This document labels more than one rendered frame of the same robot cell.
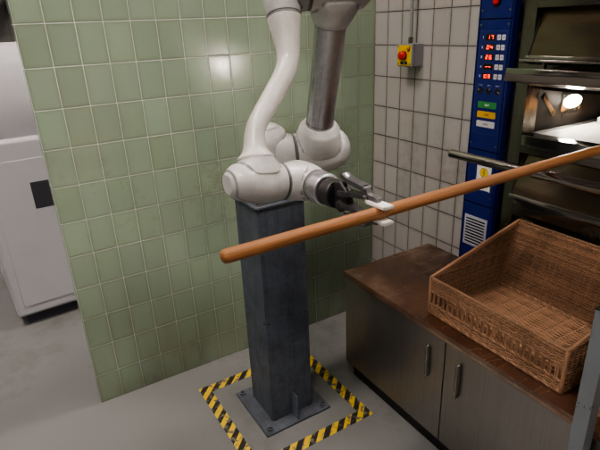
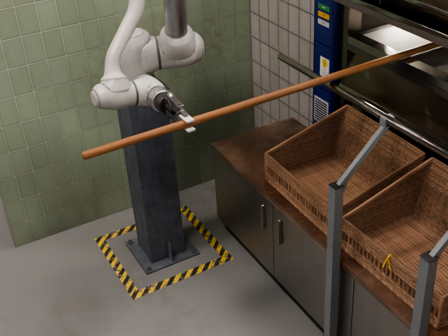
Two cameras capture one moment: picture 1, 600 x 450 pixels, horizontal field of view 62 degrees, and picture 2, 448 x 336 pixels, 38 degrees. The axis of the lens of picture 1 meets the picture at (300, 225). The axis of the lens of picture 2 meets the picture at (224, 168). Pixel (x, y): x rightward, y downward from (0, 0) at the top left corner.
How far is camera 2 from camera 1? 131 cm
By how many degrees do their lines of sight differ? 11
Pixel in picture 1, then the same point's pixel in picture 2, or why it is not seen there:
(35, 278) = not seen: outside the picture
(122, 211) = (23, 93)
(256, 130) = (113, 60)
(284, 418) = (161, 261)
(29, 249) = not seen: outside the picture
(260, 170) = (115, 89)
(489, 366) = (294, 221)
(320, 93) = (171, 13)
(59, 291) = not seen: outside the picture
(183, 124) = (70, 19)
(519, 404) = (310, 247)
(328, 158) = (184, 58)
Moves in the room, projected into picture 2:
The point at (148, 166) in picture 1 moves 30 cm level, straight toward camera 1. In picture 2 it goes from (43, 56) to (45, 79)
